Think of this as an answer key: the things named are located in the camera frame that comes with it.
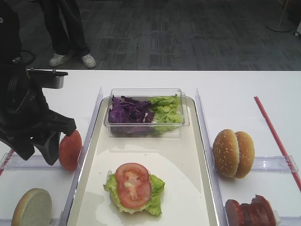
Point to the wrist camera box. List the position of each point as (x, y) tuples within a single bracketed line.
[(47, 79)]

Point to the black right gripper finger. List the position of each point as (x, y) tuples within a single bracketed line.
[(48, 145)]

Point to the dark red meat patty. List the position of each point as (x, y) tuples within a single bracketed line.
[(234, 213)]

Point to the upper right clear holder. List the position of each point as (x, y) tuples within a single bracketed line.
[(275, 164)]

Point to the lower left clear holder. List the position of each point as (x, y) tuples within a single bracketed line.
[(56, 221)]

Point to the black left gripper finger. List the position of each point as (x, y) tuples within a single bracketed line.
[(59, 123)]

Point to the right clear acrylic rail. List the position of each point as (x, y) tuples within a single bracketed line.
[(214, 183)]

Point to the upper left clear holder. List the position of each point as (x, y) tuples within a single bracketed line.
[(12, 161)]

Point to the white right sneaker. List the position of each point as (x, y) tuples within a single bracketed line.
[(88, 61)]

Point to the lower right clear holder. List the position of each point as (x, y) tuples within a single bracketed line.
[(290, 221)]

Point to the lettuce leaf on bun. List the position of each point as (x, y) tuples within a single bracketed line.
[(157, 186)]

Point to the standing person legs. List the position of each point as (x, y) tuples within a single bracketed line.
[(63, 23)]

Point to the sesame bun top right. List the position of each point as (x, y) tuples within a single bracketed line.
[(246, 154)]

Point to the sesame bun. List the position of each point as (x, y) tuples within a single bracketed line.
[(226, 153), (246, 154)]

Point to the white left sneaker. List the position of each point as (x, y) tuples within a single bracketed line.
[(58, 59)]

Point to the metal stand base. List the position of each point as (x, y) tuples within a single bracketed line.
[(282, 25)]

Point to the sesame bun top left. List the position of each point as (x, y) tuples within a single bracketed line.
[(226, 153)]

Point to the stack of meat slices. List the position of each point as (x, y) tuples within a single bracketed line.
[(258, 213)]

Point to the green lettuce pieces in container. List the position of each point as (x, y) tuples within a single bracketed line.
[(166, 109)]

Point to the purple cabbage shreds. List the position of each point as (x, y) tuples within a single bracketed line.
[(128, 110)]

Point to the white metal tray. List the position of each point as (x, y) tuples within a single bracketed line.
[(179, 162)]

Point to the right red strip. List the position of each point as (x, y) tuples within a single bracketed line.
[(280, 145)]

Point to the clear plastic container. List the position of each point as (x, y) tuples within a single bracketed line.
[(153, 129)]

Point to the white sneaker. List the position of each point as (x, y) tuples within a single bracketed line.
[(88, 61), (58, 59)]

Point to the clear holder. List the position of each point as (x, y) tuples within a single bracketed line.
[(290, 221), (275, 164), (12, 161), (56, 221)]

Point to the bun half standing left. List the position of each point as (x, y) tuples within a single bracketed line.
[(33, 209)]

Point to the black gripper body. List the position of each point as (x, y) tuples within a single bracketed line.
[(23, 111)]

